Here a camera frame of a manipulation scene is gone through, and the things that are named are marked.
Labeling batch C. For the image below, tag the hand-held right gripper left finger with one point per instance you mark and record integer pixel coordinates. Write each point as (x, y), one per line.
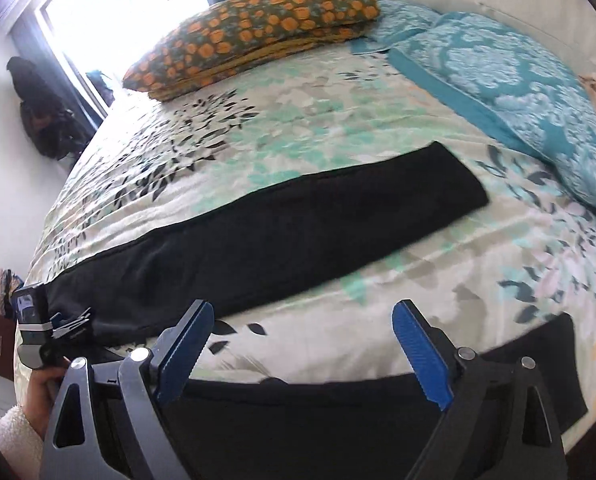
(178, 352)

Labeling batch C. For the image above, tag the large teal patterned pillow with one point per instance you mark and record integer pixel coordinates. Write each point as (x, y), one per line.
(518, 90)

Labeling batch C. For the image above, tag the orange floral pillow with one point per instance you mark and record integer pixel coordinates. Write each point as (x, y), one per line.
(258, 25)

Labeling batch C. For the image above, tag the pile of clothes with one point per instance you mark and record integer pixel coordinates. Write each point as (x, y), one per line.
(5, 290)

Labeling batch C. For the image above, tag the person's left forearm white sleeve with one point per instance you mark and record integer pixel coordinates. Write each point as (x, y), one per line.
(15, 442)

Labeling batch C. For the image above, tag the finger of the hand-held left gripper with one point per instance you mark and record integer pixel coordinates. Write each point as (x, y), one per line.
(73, 327)

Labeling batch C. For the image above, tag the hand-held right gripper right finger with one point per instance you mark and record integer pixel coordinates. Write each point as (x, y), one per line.
(423, 355)

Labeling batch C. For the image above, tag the bright window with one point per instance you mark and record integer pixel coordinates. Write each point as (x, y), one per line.
(128, 5)

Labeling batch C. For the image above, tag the black hanging bag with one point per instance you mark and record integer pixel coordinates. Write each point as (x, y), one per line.
(40, 110)

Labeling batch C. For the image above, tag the floral bed cover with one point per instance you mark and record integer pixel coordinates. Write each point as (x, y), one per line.
(303, 110)

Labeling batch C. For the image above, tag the person's left hand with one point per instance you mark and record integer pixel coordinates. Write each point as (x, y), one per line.
(40, 395)

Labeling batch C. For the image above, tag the black pants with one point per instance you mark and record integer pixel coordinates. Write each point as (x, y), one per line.
(258, 240)

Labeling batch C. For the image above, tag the small teal patterned pillow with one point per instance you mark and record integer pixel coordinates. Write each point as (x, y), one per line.
(395, 27)

